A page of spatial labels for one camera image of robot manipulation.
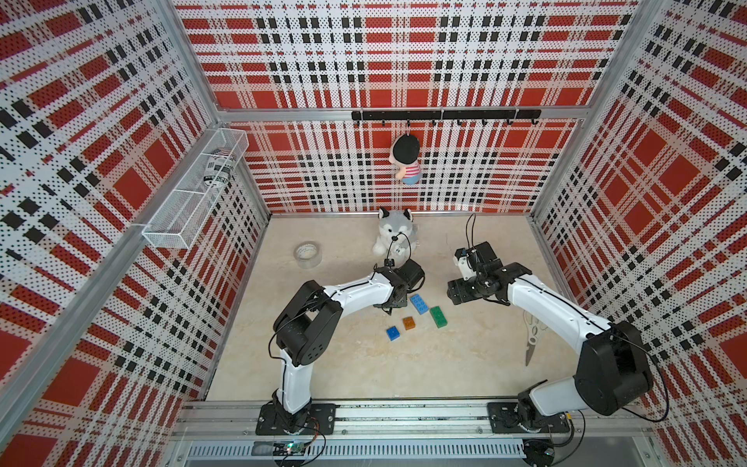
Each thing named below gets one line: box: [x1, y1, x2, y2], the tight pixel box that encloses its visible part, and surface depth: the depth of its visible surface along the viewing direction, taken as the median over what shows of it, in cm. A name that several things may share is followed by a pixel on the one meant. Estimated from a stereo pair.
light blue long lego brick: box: [409, 293, 429, 316], surface depth 96 cm
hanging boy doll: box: [389, 134, 422, 186], surface depth 96 cm
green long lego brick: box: [428, 305, 448, 329], surface depth 93 cm
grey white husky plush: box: [371, 206, 420, 268], surface depth 95 cm
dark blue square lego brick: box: [386, 324, 401, 342], surface depth 90 cm
